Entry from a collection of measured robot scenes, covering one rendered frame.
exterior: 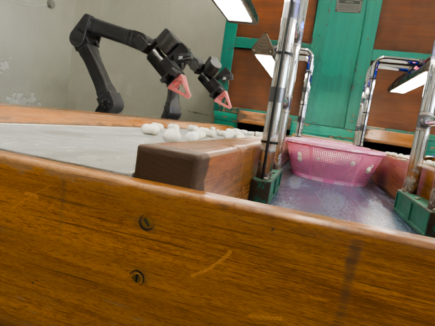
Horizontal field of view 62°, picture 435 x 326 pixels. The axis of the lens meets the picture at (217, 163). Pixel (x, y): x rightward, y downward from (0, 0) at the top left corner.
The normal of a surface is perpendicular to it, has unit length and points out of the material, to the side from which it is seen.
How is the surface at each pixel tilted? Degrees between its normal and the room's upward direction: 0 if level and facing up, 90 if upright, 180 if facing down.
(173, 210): 90
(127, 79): 90
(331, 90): 90
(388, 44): 90
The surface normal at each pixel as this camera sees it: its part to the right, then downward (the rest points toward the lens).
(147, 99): -0.26, 0.07
